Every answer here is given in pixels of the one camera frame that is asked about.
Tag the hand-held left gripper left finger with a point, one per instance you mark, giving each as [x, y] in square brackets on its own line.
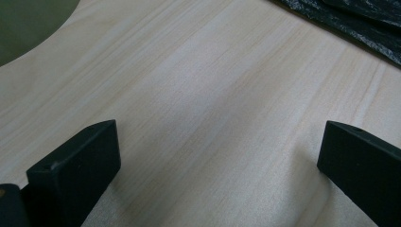
[78, 167]

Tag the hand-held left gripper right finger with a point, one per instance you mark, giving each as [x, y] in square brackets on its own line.
[365, 167]

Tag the black plastic garbage bag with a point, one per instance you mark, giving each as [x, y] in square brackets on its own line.
[362, 22]

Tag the green round trash bin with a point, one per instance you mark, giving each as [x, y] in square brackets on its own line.
[28, 25]

